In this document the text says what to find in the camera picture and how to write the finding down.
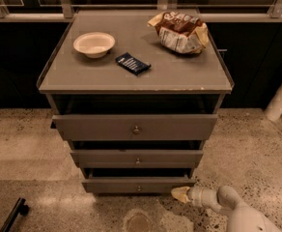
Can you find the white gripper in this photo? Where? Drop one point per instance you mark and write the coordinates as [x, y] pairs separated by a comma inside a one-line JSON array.
[[194, 195]]

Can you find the grey bottom drawer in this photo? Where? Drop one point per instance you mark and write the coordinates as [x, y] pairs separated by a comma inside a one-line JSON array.
[[136, 180]]

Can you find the grey drawer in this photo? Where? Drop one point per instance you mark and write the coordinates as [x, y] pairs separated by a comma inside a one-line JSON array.
[[135, 127], [136, 180], [136, 158]]

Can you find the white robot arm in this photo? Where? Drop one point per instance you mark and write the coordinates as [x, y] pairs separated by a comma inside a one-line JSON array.
[[227, 202]]

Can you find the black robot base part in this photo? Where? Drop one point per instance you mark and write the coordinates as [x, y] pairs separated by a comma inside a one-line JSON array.
[[20, 208]]

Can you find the grey middle drawer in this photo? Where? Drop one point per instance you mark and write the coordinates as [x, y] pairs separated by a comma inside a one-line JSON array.
[[136, 158]]

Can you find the grey top drawer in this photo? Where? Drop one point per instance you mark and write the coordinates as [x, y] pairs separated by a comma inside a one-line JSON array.
[[135, 127]]

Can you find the grey drawer cabinet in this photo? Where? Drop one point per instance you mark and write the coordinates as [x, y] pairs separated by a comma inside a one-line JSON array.
[[175, 84]]

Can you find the blue snack bar wrapper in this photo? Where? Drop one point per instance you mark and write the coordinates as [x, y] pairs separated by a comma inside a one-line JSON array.
[[131, 64]]

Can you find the brown white chip bag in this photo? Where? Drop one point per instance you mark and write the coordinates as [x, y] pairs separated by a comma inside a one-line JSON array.
[[181, 33]]

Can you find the white bowl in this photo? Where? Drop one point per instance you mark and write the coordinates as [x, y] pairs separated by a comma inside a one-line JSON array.
[[94, 45]]

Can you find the metal railing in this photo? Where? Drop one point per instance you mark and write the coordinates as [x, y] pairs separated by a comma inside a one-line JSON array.
[[210, 13]]

